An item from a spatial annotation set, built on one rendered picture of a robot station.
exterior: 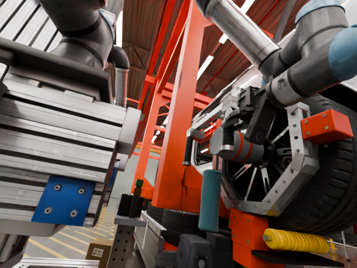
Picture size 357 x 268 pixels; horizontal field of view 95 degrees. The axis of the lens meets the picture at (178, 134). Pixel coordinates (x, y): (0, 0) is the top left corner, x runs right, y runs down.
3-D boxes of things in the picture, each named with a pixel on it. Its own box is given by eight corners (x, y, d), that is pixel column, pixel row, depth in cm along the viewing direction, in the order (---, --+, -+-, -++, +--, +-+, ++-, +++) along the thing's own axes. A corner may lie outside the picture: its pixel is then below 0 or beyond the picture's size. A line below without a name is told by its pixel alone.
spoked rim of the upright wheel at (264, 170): (352, 101, 68) (258, 127, 115) (313, 82, 62) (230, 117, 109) (362, 234, 56) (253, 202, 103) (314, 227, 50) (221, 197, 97)
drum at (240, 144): (266, 164, 70) (265, 133, 75) (224, 152, 64) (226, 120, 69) (244, 167, 82) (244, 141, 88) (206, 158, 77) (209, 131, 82)
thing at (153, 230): (167, 271, 100) (172, 231, 108) (152, 271, 97) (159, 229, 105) (131, 215, 319) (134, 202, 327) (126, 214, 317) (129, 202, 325)
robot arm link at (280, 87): (314, 102, 34) (286, 89, 32) (293, 111, 38) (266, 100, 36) (309, 74, 37) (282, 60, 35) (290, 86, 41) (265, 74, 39)
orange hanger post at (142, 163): (139, 197, 274) (165, 80, 364) (128, 195, 269) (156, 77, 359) (138, 197, 291) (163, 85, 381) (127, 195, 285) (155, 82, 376)
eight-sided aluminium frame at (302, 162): (331, 226, 45) (304, 70, 65) (314, 223, 43) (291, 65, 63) (219, 207, 93) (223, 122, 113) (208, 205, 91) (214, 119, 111)
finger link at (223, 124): (222, 114, 58) (243, 103, 51) (221, 130, 56) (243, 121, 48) (215, 111, 57) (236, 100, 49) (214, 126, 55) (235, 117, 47)
